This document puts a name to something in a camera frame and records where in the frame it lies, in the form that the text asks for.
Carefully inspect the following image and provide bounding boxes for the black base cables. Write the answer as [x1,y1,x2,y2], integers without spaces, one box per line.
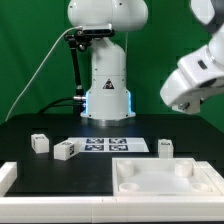
[38,97,83,115]

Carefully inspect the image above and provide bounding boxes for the april tag sheet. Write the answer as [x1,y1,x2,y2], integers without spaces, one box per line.
[70,137,149,153]

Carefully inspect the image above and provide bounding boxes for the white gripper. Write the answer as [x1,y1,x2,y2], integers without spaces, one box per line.
[160,45,224,114]

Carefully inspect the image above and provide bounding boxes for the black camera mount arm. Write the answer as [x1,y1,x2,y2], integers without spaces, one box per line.
[64,30,115,102]

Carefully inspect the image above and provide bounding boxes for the grey camera on mount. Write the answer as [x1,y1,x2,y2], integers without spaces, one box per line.
[82,24,112,36]

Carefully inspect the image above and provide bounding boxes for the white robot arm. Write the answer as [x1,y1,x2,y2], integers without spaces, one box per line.
[68,0,224,126]

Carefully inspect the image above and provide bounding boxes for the white obstacle wall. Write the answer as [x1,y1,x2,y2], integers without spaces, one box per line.
[0,163,224,223]

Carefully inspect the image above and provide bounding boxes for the white camera cable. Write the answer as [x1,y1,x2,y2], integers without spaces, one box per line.
[4,25,84,122]

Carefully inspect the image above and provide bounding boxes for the white square tabletop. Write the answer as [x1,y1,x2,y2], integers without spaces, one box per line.
[112,158,224,197]

